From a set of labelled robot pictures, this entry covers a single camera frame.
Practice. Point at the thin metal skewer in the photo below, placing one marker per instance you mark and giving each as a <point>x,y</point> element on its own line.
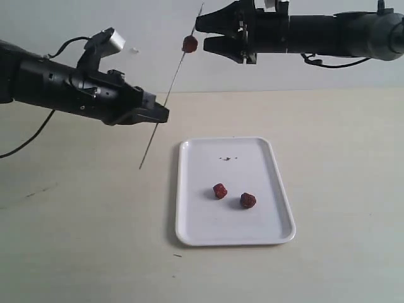
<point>166,100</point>

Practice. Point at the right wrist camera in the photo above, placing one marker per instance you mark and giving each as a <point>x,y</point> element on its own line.
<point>267,4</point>

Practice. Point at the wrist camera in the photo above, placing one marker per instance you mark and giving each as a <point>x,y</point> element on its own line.
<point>267,4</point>
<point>106,43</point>

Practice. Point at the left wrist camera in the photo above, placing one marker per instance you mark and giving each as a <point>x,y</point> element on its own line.
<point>106,43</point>

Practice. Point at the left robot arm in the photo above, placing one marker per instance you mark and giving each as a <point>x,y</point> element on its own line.
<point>31,79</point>

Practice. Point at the white plastic tray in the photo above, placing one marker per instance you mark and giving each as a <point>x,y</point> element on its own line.
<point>242,165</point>

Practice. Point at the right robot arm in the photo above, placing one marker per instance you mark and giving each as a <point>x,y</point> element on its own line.
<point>360,35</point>

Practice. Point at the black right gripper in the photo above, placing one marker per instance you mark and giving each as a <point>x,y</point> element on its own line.
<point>260,32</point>

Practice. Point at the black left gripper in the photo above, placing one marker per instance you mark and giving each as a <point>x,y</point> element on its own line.
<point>108,98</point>

